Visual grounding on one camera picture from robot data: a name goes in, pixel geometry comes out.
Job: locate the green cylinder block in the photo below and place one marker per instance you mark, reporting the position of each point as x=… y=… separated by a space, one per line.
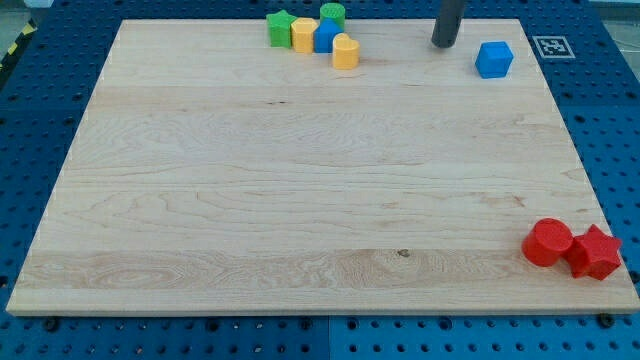
x=334 y=11

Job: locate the white fiducial marker tag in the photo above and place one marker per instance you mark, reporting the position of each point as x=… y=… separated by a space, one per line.
x=553 y=47

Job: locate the black board stop bolt right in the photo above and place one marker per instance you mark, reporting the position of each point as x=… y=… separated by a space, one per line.
x=606 y=320

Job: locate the black board stop bolt left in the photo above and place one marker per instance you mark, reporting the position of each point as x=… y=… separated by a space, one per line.
x=51 y=324

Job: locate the yellow hexagon block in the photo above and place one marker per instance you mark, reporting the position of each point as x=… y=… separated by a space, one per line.
x=302 y=35

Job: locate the blue cube block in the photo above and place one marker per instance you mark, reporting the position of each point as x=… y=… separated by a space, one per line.
x=494 y=59

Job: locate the red cylinder block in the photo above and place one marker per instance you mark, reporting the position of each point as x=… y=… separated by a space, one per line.
x=547 y=242

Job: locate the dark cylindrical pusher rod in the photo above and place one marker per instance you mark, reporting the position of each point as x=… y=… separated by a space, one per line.
x=447 y=23

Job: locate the blue pentagon block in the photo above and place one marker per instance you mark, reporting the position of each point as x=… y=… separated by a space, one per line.
x=324 y=35

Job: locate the black board stop bolt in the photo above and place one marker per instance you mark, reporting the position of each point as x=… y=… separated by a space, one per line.
x=606 y=320
x=51 y=324

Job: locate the green star block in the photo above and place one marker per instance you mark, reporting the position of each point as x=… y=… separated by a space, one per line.
x=279 y=28

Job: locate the red star block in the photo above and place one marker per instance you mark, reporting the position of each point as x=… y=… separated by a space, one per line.
x=594 y=254

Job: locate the light wooden board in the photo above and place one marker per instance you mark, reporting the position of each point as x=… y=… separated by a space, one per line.
x=212 y=174

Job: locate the yellow heart block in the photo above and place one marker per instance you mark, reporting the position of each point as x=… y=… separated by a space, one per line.
x=346 y=50

